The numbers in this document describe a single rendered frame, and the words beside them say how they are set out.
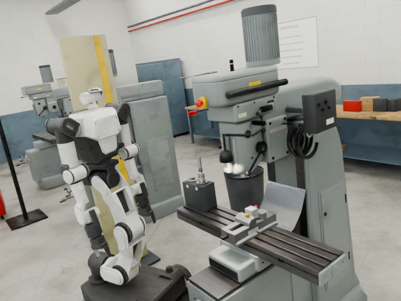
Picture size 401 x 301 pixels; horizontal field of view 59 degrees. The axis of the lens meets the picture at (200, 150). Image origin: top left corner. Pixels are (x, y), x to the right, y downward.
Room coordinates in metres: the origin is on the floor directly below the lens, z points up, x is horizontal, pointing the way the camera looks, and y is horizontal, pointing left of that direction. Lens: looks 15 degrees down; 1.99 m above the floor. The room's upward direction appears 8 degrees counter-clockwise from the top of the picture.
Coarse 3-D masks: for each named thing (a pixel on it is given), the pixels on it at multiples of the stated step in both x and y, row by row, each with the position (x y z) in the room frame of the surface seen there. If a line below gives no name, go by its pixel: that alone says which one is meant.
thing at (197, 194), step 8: (184, 184) 2.44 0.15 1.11; (192, 184) 2.38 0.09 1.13; (200, 184) 2.34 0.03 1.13; (208, 184) 2.34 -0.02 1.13; (184, 192) 2.45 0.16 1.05; (192, 192) 2.38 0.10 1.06; (200, 192) 2.31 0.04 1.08; (208, 192) 2.33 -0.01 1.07; (192, 200) 2.39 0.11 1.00; (200, 200) 2.32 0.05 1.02; (208, 200) 2.32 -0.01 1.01; (216, 200) 2.37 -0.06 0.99; (200, 208) 2.33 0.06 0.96; (208, 208) 2.32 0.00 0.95
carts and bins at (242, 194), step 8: (256, 168) 4.09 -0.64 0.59; (224, 176) 3.90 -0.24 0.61; (232, 176) 4.14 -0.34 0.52; (248, 176) 4.09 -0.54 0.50; (256, 176) 3.74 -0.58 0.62; (232, 184) 3.79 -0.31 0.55; (240, 184) 3.74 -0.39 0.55; (248, 184) 3.73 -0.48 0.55; (256, 184) 3.75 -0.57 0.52; (232, 192) 3.81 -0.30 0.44; (240, 192) 3.75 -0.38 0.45; (248, 192) 3.73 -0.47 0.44; (256, 192) 3.75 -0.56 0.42; (232, 200) 3.84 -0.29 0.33; (240, 200) 3.76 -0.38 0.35; (248, 200) 3.74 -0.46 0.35; (256, 200) 3.76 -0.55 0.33; (232, 208) 3.87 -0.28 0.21; (240, 208) 3.77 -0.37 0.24
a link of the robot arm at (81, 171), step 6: (72, 168) 1.91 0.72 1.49; (78, 168) 1.92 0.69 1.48; (84, 168) 1.94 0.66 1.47; (78, 174) 1.90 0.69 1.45; (84, 174) 1.93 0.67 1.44; (78, 180) 1.92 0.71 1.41; (72, 186) 1.91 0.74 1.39; (78, 186) 1.91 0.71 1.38; (84, 186) 1.95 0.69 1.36; (78, 192) 1.90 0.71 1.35; (84, 192) 1.92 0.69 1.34; (78, 198) 1.90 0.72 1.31; (84, 198) 1.91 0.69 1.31
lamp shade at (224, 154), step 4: (220, 152) 1.82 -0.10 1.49; (224, 152) 1.80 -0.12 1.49; (228, 152) 1.80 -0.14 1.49; (220, 156) 1.80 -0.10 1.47; (224, 156) 1.79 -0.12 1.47; (228, 156) 1.79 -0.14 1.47; (232, 156) 1.80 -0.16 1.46; (220, 160) 1.80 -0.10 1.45; (224, 160) 1.78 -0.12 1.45; (228, 160) 1.78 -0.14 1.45; (232, 160) 1.80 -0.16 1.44
